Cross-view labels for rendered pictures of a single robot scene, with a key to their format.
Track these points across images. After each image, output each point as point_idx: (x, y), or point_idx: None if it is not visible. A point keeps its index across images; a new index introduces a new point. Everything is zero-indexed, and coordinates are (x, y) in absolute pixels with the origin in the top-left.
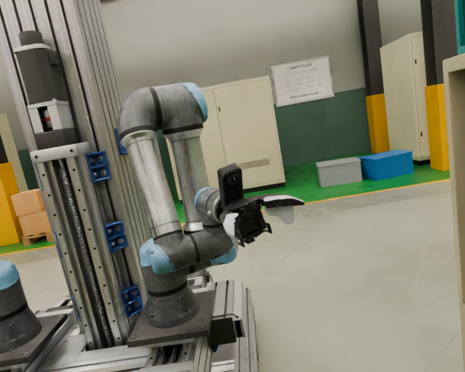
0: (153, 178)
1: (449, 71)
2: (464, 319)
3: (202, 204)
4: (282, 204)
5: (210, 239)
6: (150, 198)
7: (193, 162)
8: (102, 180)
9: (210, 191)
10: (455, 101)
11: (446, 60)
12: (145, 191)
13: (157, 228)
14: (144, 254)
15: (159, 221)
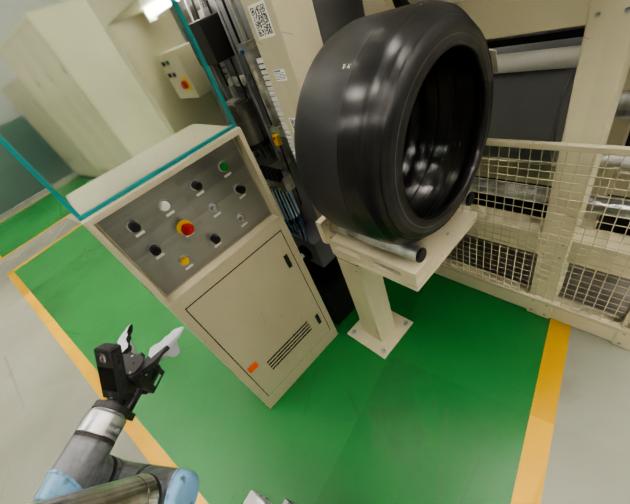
0: (67, 494)
1: (95, 223)
2: (176, 306)
3: (94, 455)
4: (130, 338)
5: (131, 463)
6: (107, 493)
7: None
8: None
9: (73, 448)
10: (104, 235)
11: (88, 220)
12: (95, 501)
13: (148, 483)
14: None
15: (139, 481)
